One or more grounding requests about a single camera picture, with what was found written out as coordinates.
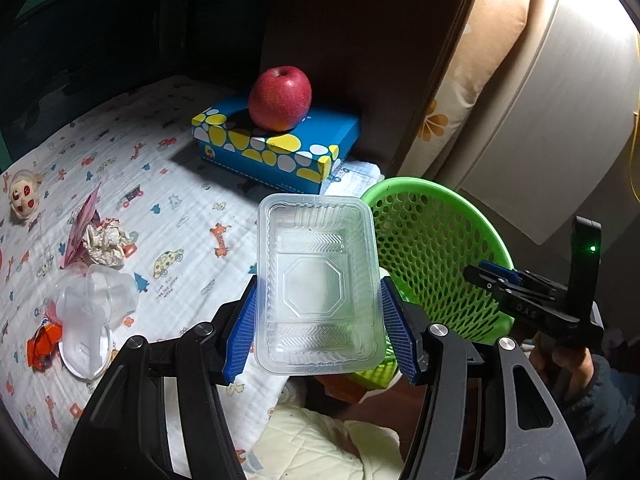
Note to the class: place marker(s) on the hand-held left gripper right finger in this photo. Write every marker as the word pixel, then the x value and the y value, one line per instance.
pixel 400 340

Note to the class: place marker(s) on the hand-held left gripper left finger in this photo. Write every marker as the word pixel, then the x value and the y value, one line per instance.
pixel 240 340

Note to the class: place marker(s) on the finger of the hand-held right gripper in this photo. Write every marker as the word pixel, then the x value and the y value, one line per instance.
pixel 525 305
pixel 520 276

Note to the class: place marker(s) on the green plastic basket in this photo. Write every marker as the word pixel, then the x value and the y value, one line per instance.
pixel 440 240

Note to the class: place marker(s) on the clear plastic tray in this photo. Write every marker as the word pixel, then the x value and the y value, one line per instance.
pixel 320 280

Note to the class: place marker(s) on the clear plastic cup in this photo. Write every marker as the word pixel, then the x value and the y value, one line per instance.
pixel 112 292

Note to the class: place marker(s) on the orange snack wrapper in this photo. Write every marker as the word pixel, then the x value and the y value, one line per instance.
pixel 45 342

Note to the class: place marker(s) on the person's right forearm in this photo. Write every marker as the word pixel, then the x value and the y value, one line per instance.
pixel 605 410

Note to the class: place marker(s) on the person's right hand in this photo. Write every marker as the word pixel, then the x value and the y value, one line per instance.
pixel 572 367

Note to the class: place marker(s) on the white quilt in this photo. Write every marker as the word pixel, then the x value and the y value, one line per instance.
pixel 310 440

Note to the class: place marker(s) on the white printed blanket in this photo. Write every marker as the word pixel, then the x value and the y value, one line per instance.
pixel 175 210

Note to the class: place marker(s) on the crumpled white paper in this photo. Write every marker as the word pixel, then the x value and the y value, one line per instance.
pixel 105 242

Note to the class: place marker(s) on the white cabinet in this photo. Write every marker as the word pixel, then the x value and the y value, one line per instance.
pixel 560 110

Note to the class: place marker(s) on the blue spotted cardboard box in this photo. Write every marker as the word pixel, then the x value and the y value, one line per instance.
pixel 280 160

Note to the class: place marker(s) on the pink wrapper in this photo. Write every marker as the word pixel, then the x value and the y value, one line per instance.
pixel 82 220

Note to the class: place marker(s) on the beige flower print pillow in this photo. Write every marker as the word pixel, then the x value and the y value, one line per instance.
pixel 470 75

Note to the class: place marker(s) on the red apple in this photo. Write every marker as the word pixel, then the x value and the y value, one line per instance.
pixel 280 97

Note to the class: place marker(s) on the small white round toy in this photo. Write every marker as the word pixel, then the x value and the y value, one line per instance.
pixel 25 195

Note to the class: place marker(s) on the brown wooden headboard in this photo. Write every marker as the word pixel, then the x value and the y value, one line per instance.
pixel 375 60

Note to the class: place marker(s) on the dark cloth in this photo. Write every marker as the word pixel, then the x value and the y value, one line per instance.
pixel 100 50

